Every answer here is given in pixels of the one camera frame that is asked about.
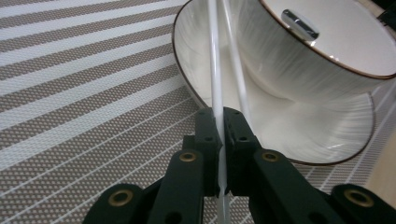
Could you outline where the ceramic soup spoon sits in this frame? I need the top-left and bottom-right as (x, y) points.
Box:
(280, 8), (320, 42)

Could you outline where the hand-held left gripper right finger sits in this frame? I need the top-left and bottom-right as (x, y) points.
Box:
(223, 106), (344, 224)

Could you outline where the white plate dark rim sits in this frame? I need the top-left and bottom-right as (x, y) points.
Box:
(172, 0), (376, 166)

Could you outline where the grey striped placemat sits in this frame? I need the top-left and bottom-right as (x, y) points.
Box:
(0, 0), (396, 224)

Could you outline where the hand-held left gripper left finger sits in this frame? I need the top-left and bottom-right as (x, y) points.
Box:
(146, 106), (223, 224)

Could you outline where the white bowl dark rim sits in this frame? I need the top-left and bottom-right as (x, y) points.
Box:
(237, 0), (396, 104)

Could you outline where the white chopstick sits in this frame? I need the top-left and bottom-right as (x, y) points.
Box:
(221, 0), (250, 120)
(206, 0), (232, 224)

